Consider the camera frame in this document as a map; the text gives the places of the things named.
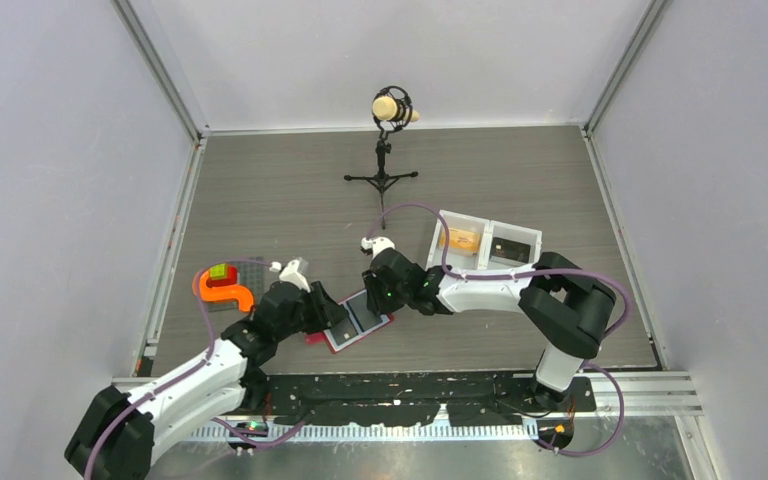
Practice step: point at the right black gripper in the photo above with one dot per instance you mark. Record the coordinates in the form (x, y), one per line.
(372, 284)

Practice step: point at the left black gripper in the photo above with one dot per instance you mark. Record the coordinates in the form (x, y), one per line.
(331, 311)

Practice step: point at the black credit card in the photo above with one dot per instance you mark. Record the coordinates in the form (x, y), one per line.
(365, 319)
(341, 335)
(510, 252)

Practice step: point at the red card holder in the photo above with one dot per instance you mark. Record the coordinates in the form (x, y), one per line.
(320, 339)

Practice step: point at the orange credit card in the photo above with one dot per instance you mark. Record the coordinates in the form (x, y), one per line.
(463, 242)

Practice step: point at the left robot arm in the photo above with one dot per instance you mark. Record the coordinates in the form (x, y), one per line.
(123, 433)

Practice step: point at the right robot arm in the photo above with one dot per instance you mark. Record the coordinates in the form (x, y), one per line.
(571, 308)

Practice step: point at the grey studded baseplate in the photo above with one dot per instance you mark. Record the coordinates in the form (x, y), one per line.
(252, 276)

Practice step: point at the orange curved plastic piece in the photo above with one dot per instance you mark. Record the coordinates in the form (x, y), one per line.
(237, 297)

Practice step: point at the red toy block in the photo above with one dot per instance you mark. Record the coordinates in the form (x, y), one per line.
(232, 279)

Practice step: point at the white two-compartment tray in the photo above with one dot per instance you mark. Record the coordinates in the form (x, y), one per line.
(490, 229)

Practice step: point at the green toy block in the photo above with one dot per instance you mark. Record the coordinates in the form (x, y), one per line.
(218, 272)

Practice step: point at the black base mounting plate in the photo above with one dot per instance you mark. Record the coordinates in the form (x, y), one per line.
(476, 398)

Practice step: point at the beige microphone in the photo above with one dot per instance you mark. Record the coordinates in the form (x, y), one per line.
(394, 110)

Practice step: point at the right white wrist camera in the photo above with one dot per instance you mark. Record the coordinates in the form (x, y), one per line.
(373, 246)

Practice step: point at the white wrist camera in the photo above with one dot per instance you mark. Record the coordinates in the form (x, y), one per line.
(293, 272)
(373, 246)

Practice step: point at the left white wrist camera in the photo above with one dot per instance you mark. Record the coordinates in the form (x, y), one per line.
(293, 272)

